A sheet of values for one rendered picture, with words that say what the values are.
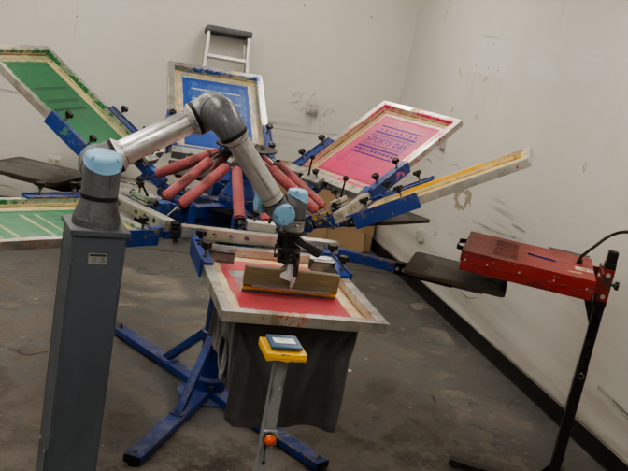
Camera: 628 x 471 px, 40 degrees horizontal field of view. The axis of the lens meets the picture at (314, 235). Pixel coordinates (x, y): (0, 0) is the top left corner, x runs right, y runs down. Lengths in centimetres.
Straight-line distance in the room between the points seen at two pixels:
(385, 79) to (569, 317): 342
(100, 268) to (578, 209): 312
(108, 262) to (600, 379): 293
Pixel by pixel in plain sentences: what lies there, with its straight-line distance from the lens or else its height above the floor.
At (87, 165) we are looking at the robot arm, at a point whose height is 139.
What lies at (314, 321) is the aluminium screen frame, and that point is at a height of 98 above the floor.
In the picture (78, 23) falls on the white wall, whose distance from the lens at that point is 733.
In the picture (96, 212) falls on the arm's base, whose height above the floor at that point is 125.
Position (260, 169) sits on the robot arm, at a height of 144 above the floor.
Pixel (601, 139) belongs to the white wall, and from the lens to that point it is 507.
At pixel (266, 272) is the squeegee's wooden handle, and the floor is 104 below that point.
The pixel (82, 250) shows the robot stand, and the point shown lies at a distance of 275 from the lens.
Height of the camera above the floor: 193
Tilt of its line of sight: 14 degrees down
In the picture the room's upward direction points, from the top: 11 degrees clockwise
